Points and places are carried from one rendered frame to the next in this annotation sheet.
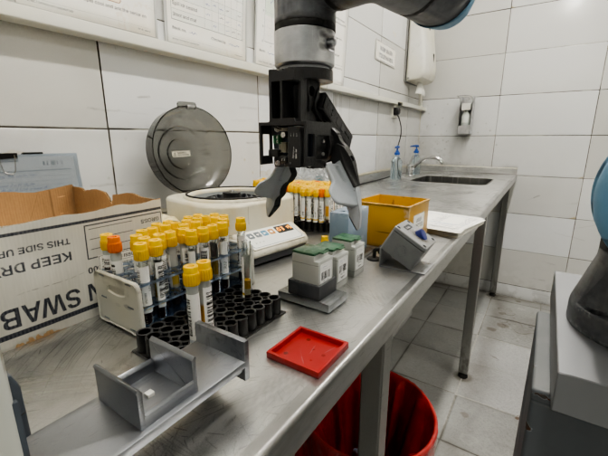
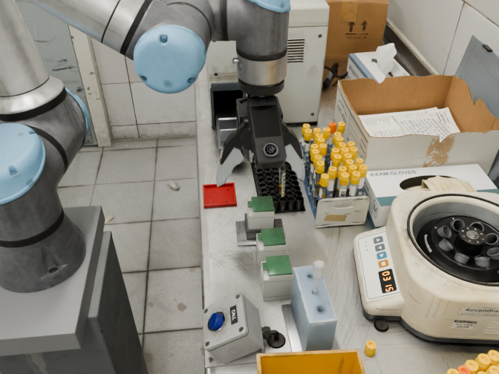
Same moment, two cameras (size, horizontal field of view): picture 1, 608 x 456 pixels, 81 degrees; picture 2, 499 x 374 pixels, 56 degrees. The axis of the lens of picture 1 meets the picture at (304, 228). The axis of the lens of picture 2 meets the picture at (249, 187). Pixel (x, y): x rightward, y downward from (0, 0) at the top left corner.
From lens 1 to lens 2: 1.15 m
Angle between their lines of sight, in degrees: 115
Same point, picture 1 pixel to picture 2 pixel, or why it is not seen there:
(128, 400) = (223, 122)
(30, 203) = (484, 118)
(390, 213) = (288, 361)
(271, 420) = (204, 168)
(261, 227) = (390, 254)
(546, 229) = not seen: outside the picture
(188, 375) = (222, 135)
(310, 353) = (217, 195)
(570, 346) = (91, 224)
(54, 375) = not seen: hidden behind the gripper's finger
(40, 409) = not seen: hidden behind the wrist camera
